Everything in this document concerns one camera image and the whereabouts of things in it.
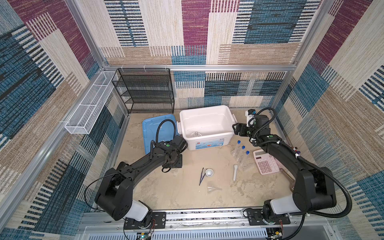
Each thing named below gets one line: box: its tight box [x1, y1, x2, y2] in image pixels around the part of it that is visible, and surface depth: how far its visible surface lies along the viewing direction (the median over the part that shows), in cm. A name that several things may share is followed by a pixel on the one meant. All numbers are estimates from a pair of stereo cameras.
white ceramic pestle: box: [233, 164, 238, 181], surface depth 90 cm
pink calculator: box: [253, 149, 280, 175], surface depth 91 cm
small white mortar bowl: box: [205, 168, 214, 177], surface depth 88 cm
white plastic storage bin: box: [176, 105, 238, 151], surface depth 101 cm
